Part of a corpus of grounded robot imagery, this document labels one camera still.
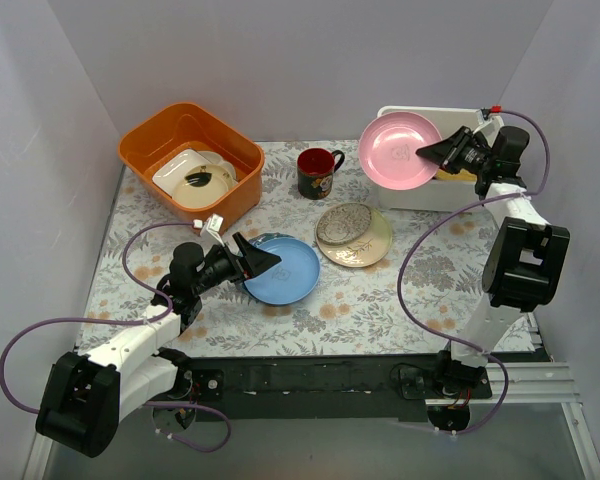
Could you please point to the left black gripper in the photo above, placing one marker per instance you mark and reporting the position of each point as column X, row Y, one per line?
column 238, row 261

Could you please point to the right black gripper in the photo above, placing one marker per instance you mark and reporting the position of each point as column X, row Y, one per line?
column 457, row 150

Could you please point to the woven bamboo tray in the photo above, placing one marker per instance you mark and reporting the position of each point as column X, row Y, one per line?
column 463, row 176

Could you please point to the light blue plate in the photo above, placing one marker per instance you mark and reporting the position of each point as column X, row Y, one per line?
column 292, row 279

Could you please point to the pink plate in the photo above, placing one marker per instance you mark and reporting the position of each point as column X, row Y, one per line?
column 387, row 150

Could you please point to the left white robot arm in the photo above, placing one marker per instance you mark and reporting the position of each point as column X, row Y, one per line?
column 86, row 396

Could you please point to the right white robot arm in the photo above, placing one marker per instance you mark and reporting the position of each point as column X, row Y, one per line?
column 524, row 265

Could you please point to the white plastic bin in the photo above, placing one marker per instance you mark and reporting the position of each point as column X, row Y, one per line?
column 435, row 195

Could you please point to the cream floral plate in bin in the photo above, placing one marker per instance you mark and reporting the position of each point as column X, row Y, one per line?
column 217, row 159

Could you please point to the orange plastic bin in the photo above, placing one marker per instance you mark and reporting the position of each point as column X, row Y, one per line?
column 151, row 144

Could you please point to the dark teal scalloped plate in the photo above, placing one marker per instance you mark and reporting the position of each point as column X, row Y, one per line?
column 265, row 237

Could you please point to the cream plate with black motif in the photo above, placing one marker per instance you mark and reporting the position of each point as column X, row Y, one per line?
column 202, row 186

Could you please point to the speckled grey stoneware plate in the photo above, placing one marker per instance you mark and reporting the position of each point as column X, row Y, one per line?
column 343, row 223

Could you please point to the floral patterned table mat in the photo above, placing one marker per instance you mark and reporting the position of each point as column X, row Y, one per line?
column 425, row 288

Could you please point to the black and red mug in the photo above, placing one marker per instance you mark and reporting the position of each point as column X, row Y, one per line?
column 315, row 171

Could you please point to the cream and green floral plate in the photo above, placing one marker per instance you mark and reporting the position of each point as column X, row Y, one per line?
column 368, row 249

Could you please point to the white square dish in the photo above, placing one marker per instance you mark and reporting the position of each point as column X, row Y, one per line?
column 174, row 171

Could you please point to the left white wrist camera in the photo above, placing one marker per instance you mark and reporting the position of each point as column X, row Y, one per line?
column 210, row 228

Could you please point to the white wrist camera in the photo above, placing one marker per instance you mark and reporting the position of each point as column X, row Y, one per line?
column 488, row 127
column 210, row 228

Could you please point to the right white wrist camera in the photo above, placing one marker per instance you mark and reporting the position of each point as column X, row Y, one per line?
column 488, row 127

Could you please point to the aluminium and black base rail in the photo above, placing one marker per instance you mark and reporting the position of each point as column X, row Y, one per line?
column 334, row 387

